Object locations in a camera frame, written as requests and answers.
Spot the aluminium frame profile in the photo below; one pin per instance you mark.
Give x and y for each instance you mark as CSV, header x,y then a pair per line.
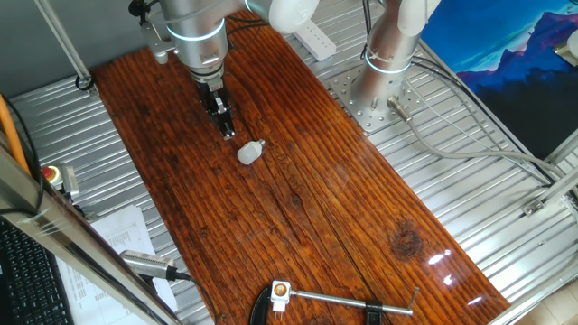
x,y
564,149
555,192

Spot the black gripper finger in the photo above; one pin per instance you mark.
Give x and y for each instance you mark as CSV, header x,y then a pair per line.
x,y
225,119

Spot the ribbed silver exterior camera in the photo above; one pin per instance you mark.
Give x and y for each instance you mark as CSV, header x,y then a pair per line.
x,y
144,264

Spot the white lamp socket adapter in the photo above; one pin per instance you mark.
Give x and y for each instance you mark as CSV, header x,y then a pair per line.
x,y
280,293

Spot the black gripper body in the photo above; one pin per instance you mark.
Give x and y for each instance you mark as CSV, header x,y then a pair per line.
x,y
210,92

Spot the wide shiny metal frame bar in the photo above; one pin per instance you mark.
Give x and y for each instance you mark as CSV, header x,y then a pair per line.
x,y
68,239

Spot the white light bulb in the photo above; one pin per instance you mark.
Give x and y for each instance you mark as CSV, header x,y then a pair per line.
x,y
249,153

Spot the black keyboard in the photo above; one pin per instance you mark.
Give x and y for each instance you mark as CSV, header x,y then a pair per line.
x,y
27,280

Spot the red emergency stop button box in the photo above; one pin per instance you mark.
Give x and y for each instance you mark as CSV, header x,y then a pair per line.
x,y
53,173

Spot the printed paper sheets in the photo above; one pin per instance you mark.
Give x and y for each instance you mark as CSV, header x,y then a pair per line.
x,y
122,230

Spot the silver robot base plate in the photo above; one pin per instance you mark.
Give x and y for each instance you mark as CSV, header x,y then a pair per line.
x,y
343,90

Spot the white power strip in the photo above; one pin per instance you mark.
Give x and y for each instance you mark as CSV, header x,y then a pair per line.
x,y
316,40

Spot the blue mountain picture backdrop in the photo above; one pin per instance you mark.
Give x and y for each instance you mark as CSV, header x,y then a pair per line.
x,y
519,113

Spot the brown wooden board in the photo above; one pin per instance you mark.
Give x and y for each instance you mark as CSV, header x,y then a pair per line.
x,y
316,203

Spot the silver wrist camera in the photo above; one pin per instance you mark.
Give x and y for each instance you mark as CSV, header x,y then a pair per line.
x,y
155,43

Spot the orange pole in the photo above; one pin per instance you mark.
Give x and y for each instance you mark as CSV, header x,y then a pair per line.
x,y
10,135

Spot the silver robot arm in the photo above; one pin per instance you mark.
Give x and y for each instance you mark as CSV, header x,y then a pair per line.
x,y
198,45

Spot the thin aluminium frame strut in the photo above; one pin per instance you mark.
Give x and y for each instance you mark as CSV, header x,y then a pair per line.
x,y
63,43

